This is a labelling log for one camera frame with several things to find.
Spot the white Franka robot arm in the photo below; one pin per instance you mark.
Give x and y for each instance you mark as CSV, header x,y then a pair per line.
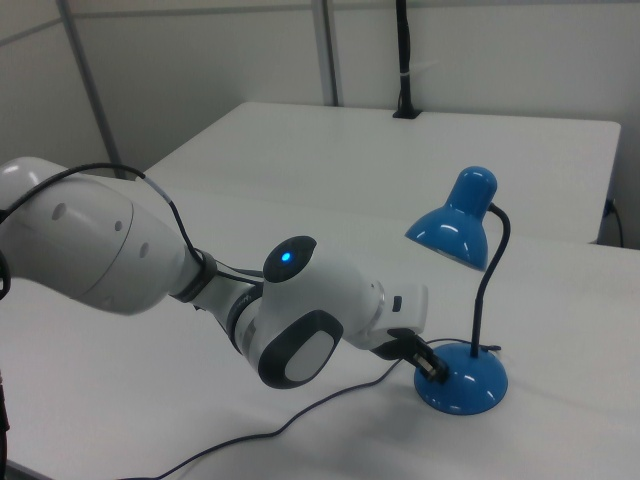
x,y
100,255

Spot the black clamp-mounted pole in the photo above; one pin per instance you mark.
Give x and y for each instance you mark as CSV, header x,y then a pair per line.
x,y
404,60

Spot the grey vertical partition post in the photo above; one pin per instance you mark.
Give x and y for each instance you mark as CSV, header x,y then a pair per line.
x,y
327,50

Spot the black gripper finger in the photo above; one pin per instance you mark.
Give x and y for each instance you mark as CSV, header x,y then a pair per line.
x,y
430,352
425,369

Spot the white adjoining table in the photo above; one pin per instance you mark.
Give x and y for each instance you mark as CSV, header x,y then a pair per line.
x,y
400,150

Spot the blue gooseneck desk lamp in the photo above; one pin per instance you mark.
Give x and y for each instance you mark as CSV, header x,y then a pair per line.
x,y
465,385

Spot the grey slanted partition post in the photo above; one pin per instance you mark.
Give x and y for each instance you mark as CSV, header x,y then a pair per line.
x,y
87,65

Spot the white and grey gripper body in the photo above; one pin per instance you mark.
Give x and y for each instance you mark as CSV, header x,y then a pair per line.
x,y
407,307

